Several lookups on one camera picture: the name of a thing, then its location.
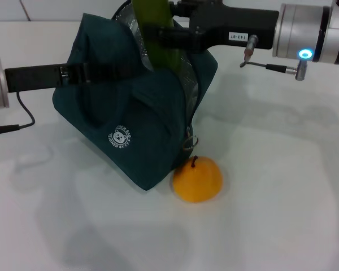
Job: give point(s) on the dark teal lunch bag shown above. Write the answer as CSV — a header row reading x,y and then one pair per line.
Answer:
x,y
124,113

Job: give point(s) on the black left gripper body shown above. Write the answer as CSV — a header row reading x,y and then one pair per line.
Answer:
x,y
39,79

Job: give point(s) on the green cucumber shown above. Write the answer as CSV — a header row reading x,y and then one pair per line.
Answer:
x,y
158,39

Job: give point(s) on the orange yellow pear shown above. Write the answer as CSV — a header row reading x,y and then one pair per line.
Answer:
x,y
197,183

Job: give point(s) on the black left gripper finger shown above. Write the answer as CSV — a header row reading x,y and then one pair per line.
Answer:
x,y
110,73

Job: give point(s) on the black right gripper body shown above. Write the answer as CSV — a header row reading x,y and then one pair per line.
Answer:
x,y
231,25

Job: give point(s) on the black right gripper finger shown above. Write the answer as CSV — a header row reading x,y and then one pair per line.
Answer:
x,y
180,7
178,38

